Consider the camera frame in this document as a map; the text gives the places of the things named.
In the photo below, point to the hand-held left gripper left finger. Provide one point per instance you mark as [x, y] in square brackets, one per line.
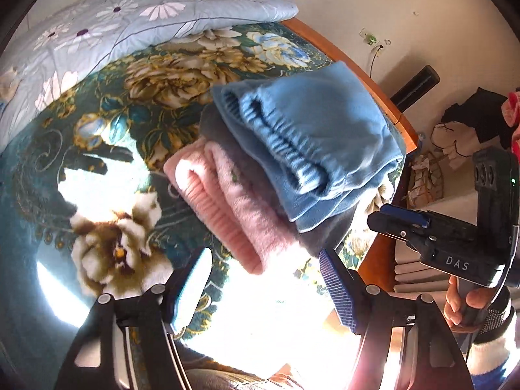
[190, 290]

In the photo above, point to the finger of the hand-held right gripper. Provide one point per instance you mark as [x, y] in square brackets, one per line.
[406, 214]
[396, 231]

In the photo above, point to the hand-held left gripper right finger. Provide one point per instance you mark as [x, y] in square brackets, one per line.
[340, 290]

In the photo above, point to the blue pants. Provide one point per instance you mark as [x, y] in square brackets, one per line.
[325, 130]

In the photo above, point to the person's right forearm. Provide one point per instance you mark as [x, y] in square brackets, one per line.
[491, 357]

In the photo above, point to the person's right hand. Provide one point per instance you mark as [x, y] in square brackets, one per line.
[453, 304]

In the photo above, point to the basket of paper scraps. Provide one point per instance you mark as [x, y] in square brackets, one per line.
[424, 178]

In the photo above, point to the white folded stack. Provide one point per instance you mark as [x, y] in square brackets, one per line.
[418, 272]

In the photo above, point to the grey garment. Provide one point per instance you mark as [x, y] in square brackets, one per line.
[325, 240]

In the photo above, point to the pink fuzzy garment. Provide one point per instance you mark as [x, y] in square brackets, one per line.
[243, 219]

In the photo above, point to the black cloth pile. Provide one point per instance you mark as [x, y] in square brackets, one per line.
[479, 113]

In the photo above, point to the black bar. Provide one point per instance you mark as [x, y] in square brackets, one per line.
[416, 87]

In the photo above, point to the red cloth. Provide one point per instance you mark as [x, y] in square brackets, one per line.
[512, 107]

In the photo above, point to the teal floral blanket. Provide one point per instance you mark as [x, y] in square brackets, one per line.
[40, 211]

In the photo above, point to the light blue floral quilt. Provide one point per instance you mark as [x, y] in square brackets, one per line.
[122, 20]

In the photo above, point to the wall socket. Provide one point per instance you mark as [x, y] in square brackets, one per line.
[369, 37]

